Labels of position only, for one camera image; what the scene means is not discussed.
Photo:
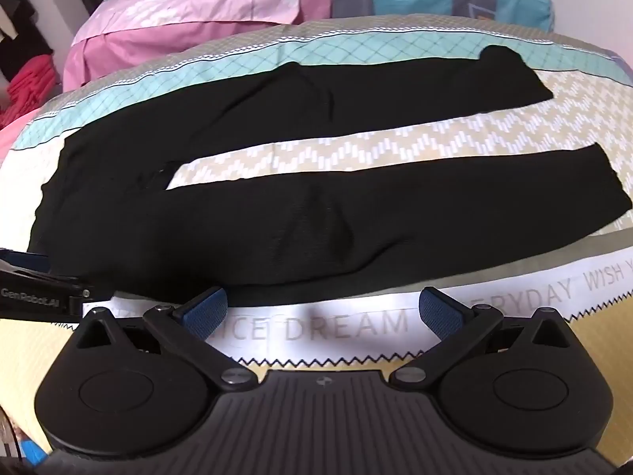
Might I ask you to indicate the pile of red clothes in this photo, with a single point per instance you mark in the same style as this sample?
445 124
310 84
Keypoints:
34 91

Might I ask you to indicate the dark hanging clothes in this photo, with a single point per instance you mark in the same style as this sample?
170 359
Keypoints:
22 24

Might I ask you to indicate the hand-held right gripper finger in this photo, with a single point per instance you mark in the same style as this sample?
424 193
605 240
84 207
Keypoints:
437 308

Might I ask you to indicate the patterned bed sheet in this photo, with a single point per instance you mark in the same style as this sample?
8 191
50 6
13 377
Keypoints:
395 144

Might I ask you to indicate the pink floral quilt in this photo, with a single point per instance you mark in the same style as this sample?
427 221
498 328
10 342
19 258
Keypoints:
198 15

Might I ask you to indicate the pink cloth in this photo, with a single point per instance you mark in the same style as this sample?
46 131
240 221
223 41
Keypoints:
17 133

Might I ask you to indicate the black pants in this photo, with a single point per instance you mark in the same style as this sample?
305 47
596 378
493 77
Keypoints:
296 237

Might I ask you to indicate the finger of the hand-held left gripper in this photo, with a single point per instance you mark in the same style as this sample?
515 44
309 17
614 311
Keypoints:
29 272

